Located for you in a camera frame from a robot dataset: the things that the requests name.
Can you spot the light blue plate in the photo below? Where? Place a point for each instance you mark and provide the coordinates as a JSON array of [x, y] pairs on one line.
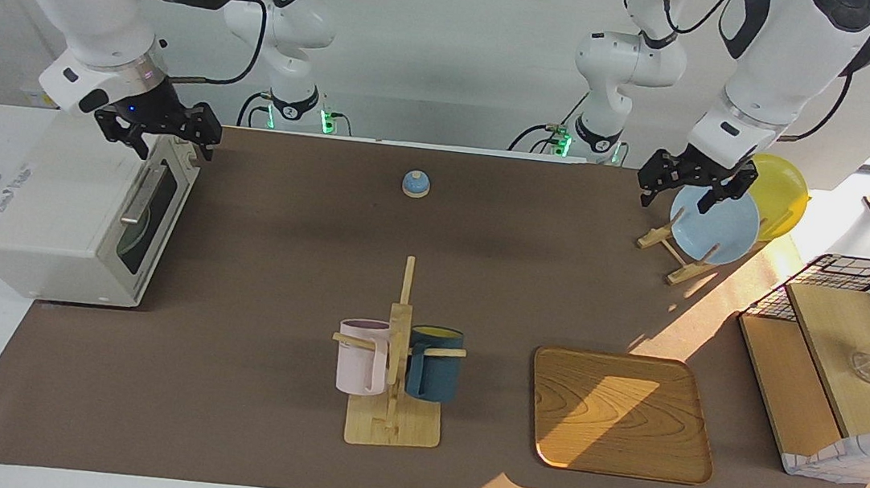
[[715, 229]]

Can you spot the yellow plate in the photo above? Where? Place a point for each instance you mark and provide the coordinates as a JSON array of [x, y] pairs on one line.
[[784, 192]]

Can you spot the wooden serving tray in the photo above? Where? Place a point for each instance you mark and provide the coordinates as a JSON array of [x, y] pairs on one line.
[[619, 417]]

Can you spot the wooden plate rack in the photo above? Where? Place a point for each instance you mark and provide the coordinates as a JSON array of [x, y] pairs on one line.
[[683, 272]]

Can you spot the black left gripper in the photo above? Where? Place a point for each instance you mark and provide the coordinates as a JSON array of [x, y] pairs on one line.
[[694, 168]]

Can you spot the wooden step shelf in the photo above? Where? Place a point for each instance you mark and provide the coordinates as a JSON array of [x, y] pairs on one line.
[[821, 341]]

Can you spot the small clear glass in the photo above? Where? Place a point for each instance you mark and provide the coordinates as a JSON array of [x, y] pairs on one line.
[[867, 366]]

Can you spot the small blue bell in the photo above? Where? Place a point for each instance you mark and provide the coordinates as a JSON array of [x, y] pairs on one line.
[[415, 184]]

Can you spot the pink mug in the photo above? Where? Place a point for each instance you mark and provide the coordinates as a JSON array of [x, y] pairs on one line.
[[359, 361]]

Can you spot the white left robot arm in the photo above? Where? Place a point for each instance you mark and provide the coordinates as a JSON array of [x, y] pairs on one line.
[[777, 62]]

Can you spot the brown table mat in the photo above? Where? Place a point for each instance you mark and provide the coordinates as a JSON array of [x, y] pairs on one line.
[[224, 400]]

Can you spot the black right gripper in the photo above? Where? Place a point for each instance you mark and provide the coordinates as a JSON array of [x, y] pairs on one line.
[[145, 112]]

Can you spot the wooden mug tree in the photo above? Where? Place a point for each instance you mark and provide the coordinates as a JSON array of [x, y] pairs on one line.
[[391, 429]]

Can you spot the white toaster oven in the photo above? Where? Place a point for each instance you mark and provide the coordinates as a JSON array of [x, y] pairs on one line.
[[41, 219]]

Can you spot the dark blue mug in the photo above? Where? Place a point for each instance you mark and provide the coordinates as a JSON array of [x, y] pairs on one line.
[[433, 373]]

